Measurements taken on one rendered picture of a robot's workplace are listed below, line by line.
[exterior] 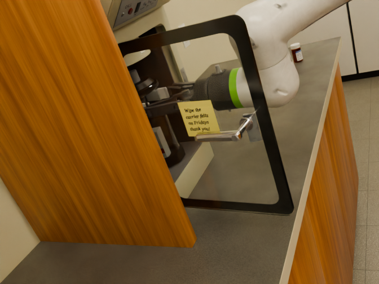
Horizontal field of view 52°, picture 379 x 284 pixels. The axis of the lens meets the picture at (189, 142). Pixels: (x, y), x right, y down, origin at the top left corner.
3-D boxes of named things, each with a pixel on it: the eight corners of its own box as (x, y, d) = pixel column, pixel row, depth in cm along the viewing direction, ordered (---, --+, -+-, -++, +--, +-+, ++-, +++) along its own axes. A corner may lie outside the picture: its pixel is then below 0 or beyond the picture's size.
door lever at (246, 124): (210, 132, 74) (206, 120, 73) (255, 129, 69) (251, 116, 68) (197, 146, 71) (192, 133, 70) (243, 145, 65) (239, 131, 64)
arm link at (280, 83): (301, 115, 82) (307, 83, 89) (286, 67, 74) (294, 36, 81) (239, 121, 89) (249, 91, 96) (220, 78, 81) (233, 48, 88)
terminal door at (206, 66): (173, 204, 93) (106, 45, 77) (296, 214, 75) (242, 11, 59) (172, 206, 93) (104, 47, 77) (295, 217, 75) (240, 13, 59)
